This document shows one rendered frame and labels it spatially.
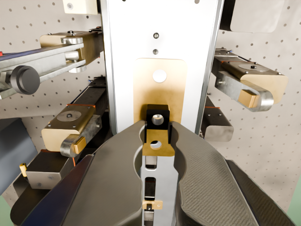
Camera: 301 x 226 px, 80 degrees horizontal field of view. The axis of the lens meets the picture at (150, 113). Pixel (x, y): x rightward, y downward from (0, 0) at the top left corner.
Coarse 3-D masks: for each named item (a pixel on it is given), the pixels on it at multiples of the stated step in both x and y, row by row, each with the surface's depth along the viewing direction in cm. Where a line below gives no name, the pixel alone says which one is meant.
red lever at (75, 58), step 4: (0, 52) 25; (12, 52) 27; (16, 52) 27; (64, 52) 29; (68, 52) 30; (72, 52) 30; (76, 52) 30; (68, 56) 30; (72, 56) 30; (76, 56) 30; (68, 60) 30; (72, 60) 31; (76, 60) 31
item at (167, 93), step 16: (144, 64) 12; (160, 64) 12; (176, 64) 12; (144, 80) 13; (176, 80) 13; (144, 96) 13; (160, 96) 13; (176, 96) 13; (144, 112) 14; (160, 112) 13; (176, 112) 14; (160, 128) 14; (144, 144) 15
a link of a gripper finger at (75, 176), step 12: (84, 168) 8; (60, 180) 8; (72, 180) 8; (48, 192) 7; (60, 192) 7; (72, 192) 7; (48, 204) 7; (60, 204) 7; (36, 216) 6; (48, 216) 6; (60, 216) 6
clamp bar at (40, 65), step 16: (48, 48) 25; (64, 48) 27; (0, 64) 18; (16, 64) 19; (32, 64) 22; (48, 64) 25; (64, 64) 29; (80, 64) 31; (0, 80) 18; (16, 80) 17; (32, 80) 18; (0, 96) 18
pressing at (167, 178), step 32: (128, 0) 32; (160, 0) 32; (192, 0) 32; (128, 32) 35; (160, 32) 35; (192, 32) 34; (128, 64) 38; (192, 64) 37; (128, 96) 41; (192, 96) 40; (192, 128) 44; (160, 160) 49; (160, 192) 55; (160, 224) 62
